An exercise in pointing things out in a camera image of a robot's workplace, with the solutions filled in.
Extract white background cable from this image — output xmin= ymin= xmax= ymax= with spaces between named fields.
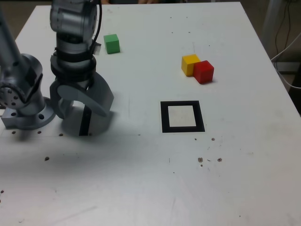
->
xmin=270 ymin=32 xmax=301 ymax=90

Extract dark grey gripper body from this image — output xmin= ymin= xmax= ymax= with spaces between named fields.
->
xmin=54 ymin=76 xmax=95 ymax=89

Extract green cube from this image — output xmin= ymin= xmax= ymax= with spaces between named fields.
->
xmin=103 ymin=33 xmax=121 ymax=55

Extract yellow cube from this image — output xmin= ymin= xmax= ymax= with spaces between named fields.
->
xmin=181 ymin=54 xmax=201 ymax=77

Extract black tape square outline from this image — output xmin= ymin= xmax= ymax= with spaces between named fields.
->
xmin=160 ymin=100 xmax=206 ymax=133

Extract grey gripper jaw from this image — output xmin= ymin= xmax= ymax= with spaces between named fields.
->
xmin=49 ymin=80 xmax=74 ymax=120
xmin=57 ymin=72 xmax=115 ymax=117

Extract white background post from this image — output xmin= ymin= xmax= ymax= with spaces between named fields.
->
xmin=260 ymin=0 xmax=286 ymax=51

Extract black background cable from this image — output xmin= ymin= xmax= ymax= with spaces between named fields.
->
xmin=274 ymin=0 xmax=293 ymax=56

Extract red cube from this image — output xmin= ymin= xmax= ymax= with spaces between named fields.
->
xmin=193 ymin=60 xmax=215 ymax=84

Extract black tape strip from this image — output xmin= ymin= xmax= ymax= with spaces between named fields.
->
xmin=79 ymin=105 xmax=92 ymax=137

